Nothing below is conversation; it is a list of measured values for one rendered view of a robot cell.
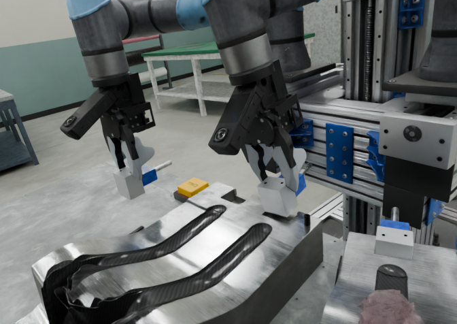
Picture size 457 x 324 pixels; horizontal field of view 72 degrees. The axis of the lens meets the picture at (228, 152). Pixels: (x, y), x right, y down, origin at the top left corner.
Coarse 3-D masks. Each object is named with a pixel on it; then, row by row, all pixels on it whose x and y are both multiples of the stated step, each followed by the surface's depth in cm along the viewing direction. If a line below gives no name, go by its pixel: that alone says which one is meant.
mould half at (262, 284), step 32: (224, 192) 66; (160, 224) 60; (224, 224) 56; (288, 224) 53; (320, 224) 53; (64, 256) 46; (192, 256) 50; (256, 256) 48; (288, 256) 47; (320, 256) 55; (96, 288) 40; (128, 288) 40; (224, 288) 43; (256, 288) 43; (288, 288) 49; (32, 320) 46; (160, 320) 35; (192, 320) 36; (224, 320) 39; (256, 320) 44
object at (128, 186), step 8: (128, 168) 68; (144, 168) 70; (152, 168) 69; (160, 168) 72; (120, 176) 65; (128, 176) 64; (144, 176) 68; (152, 176) 69; (120, 184) 66; (128, 184) 65; (136, 184) 66; (144, 184) 68; (120, 192) 68; (128, 192) 65; (136, 192) 66; (144, 192) 68
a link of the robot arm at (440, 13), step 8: (440, 0) 63; (448, 0) 61; (456, 0) 60; (440, 8) 64; (448, 8) 62; (456, 8) 60; (440, 16) 64; (448, 16) 62; (456, 16) 61; (432, 24) 68; (440, 24) 64; (448, 24) 63; (456, 24) 62
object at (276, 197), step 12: (264, 180) 56; (276, 180) 55; (300, 180) 56; (264, 192) 54; (276, 192) 52; (288, 192) 53; (300, 192) 56; (264, 204) 56; (276, 204) 54; (288, 204) 53
